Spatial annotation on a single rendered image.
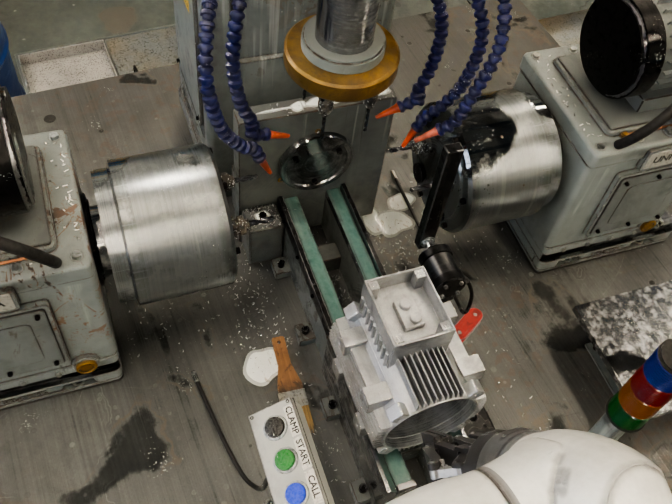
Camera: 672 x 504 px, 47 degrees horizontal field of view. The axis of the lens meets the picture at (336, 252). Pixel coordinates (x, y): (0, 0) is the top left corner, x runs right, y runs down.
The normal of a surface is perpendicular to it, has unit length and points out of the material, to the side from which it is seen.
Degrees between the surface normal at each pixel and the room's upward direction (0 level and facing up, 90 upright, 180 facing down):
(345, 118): 90
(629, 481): 11
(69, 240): 0
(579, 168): 90
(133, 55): 0
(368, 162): 90
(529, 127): 21
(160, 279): 80
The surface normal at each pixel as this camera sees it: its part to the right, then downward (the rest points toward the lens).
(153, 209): 0.22, -0.21
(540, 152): 0.29, 0.11
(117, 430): 0.10, -0.59
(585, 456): -0.38, -0.88
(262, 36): 0.33, 0.78
